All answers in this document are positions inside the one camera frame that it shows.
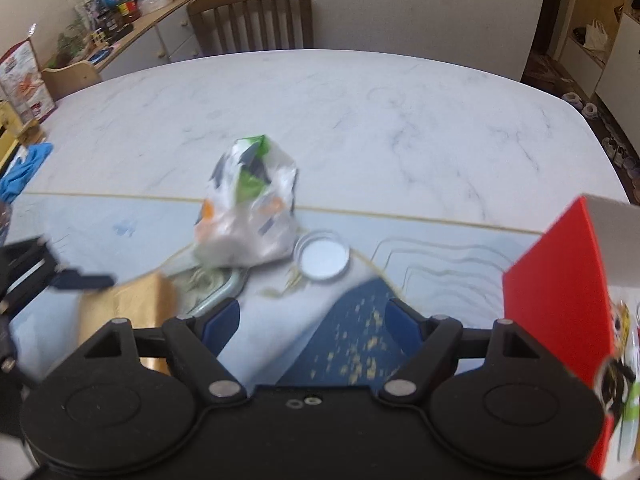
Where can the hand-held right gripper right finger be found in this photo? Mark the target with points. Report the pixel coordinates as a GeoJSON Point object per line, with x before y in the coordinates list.
{"type": "Point", "coordinates": [405, 322]}

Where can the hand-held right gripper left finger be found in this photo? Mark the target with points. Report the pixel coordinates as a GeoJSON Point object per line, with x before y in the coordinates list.
{"type": "Point", "coordinates": [220, 325]}

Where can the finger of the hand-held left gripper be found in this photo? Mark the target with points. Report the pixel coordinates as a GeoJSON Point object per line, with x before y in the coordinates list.
{"type": "Point", "coordinates": [85, 281]}

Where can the white and blue packet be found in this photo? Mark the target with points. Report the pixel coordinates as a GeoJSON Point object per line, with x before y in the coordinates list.
{"type": "Point", "coordinates": [300, 320]}

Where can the red and white cardboard box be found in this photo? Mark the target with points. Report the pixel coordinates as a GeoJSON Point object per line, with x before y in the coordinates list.
{"type": "Point", "coordinates": [555, 300]}

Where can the silver green packet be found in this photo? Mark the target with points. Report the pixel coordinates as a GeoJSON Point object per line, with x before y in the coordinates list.
{"type": "Point", "coordinates": [210, 285]}

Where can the gold packet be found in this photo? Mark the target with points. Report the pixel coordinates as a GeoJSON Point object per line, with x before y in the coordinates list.
{"type": "Point", "coordinates": [125, 300]}

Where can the blue cloth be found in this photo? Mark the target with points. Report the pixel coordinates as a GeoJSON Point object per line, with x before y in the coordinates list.
{"type": "Point", "coordinates": [25, 170]}

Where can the round white lid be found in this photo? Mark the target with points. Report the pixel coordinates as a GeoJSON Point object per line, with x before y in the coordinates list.
{"type": "Point", "coordinates": [322, 256]}

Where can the crumpled printed plastic bag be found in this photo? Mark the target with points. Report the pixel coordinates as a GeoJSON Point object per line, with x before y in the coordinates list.
{"type": "Point", "coordinates": [245, 205]}

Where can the red white snack bag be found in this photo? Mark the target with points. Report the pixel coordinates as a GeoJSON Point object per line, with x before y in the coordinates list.
{"type": "Point", "coordinates": [22, 80]}

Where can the light wooden sideboard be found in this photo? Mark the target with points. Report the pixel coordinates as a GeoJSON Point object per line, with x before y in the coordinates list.
{"type": "Point", "coordinates": [150, 35]}

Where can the row of shoes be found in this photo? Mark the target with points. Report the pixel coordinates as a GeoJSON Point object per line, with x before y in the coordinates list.
{"type": "Point", "coordinates": [622, 155]}

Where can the pale slipper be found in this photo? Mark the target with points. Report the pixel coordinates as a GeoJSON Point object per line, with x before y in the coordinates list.
{"type": "Point", "coordinates": [571, 98]}
{"type": "Point", "coordinates": [591, 110]}

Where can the brown wooden slatted chair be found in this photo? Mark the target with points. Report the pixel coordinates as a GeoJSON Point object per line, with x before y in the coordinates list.
{"type": "Point", "coordinates": [250, 15]}

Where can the white tote bag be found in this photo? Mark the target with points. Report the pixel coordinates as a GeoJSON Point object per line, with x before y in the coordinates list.
{"type": "Point", "coordinates": [597, 35]}

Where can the yellow wooden frame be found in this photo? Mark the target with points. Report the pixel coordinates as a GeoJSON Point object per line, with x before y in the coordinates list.
{"type": "Point", "coordinates": [15, 135]}

